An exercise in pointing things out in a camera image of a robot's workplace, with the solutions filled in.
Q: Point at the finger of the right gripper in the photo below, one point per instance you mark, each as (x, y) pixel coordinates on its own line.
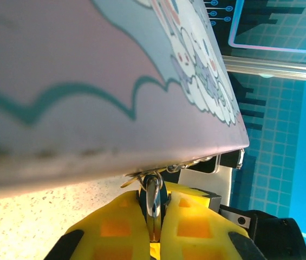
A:
(188, 193)

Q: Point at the lilac cartoon tin box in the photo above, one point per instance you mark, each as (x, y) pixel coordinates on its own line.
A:
(87, 67)

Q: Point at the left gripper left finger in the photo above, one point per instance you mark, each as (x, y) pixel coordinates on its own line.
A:
(114, 230)

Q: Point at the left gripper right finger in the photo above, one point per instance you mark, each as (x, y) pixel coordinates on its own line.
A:
(196, 233)

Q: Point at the right aluminium frame post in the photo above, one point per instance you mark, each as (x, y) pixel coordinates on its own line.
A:
(277, 69)

